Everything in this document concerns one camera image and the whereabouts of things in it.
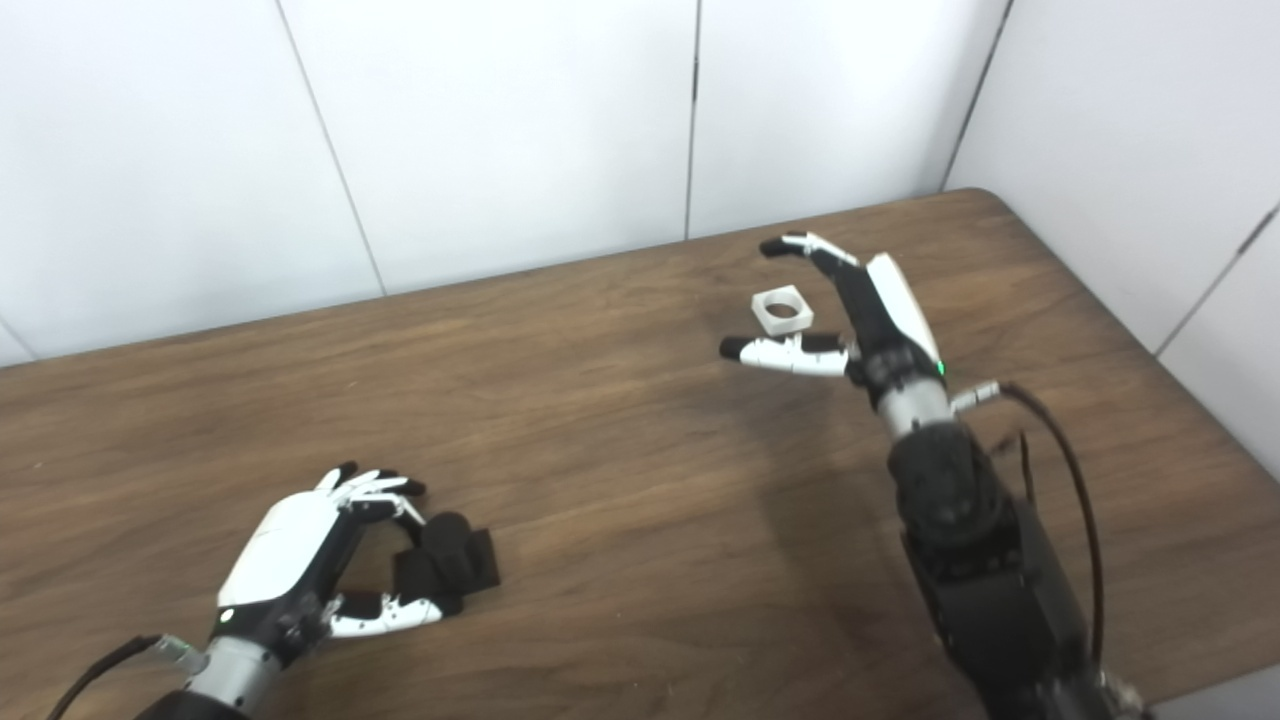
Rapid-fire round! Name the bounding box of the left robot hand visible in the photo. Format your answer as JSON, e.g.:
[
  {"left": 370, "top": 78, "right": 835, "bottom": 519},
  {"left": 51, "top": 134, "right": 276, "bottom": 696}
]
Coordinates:
[{"left": 215, "top": 462, "right": 466, "bottom": 661}]

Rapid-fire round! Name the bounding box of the black peg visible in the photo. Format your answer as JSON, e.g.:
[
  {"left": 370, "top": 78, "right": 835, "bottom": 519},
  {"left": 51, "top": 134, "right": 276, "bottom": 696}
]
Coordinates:
[{"left": 393, "top": 511, "right": 501, "bottom": 616}]

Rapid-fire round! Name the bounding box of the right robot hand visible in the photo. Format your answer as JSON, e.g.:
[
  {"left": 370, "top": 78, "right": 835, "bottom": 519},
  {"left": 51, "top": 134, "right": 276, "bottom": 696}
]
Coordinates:
[{"left": 719, "top": 232, "right": 946, "bottom": 401}]

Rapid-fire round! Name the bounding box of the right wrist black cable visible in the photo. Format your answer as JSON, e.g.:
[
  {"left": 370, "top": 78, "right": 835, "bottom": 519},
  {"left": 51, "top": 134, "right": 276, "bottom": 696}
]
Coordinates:
[{"left": 950, "top": 380, "right": 1106, "bottom": 671}]

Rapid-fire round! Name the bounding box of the white square piece with hole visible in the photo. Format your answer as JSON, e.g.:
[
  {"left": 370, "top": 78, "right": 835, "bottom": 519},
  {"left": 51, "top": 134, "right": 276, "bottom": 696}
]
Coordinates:
[{"left": 750, "top": 285, "right": 815, "bottom": 334}]

